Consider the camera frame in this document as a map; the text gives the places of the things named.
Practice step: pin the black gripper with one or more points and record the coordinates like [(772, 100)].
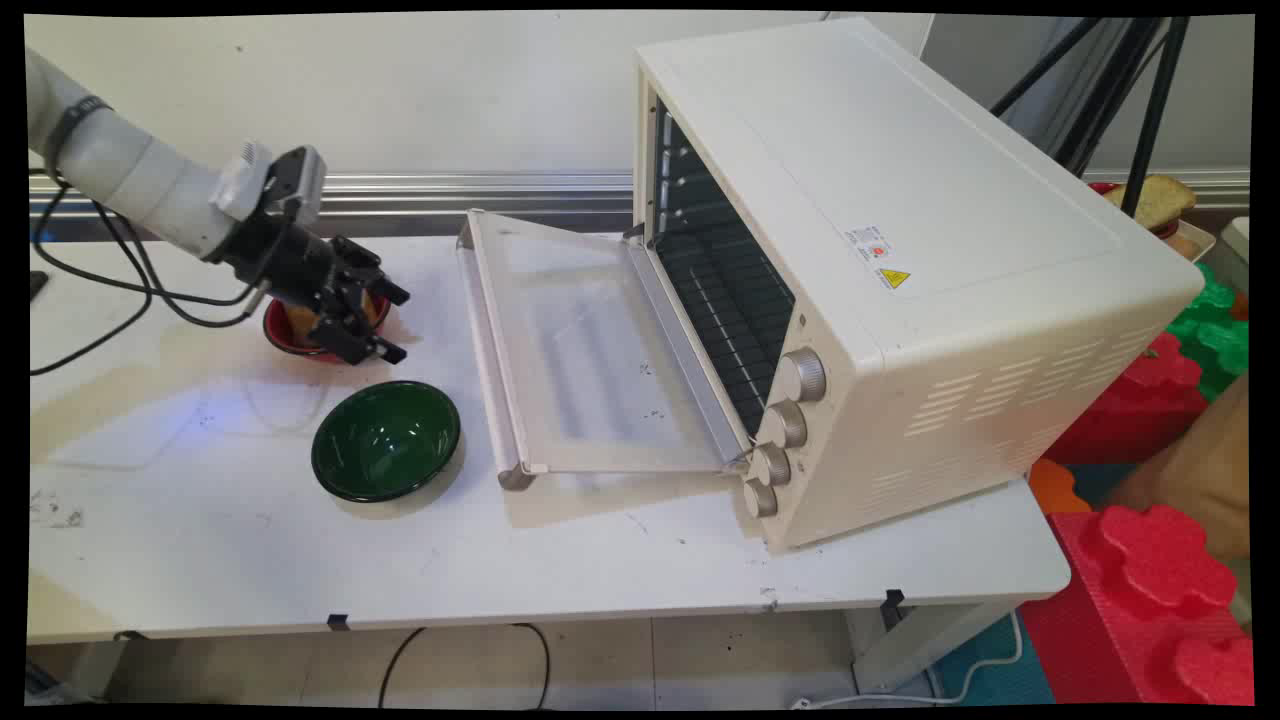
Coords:
[(282, 256)]

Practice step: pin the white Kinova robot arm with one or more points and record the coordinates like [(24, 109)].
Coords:
[(120, 165)]

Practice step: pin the orange food item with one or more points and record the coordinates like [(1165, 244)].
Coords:
[(303, 322)]

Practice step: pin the red bowl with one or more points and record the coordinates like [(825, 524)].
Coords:
[(290, 335)]

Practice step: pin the dark green bowl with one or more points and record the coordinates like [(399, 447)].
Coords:
[(386, 440)]

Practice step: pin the glass oven door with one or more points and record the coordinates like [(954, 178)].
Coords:
[(590, 350)]

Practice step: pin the cream toaster oven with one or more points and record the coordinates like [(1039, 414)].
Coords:
[(900, 280)]

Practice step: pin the orange foam tile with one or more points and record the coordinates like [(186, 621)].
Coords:
[(1058, 488)]

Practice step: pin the red foam block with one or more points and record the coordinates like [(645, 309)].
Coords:
[(1135, 405)]

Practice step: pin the black tripod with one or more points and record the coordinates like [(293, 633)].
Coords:
[(1120, 90)]

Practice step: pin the bread slice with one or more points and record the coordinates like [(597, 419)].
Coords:
[(1155, 200)]

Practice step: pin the white tray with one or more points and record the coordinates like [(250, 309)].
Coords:
[(1195, 240)]

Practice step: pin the red foam mat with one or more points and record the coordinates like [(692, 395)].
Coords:
[(1150, 600)]

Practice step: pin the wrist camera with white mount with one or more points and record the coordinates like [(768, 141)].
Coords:
[(270, 182)]

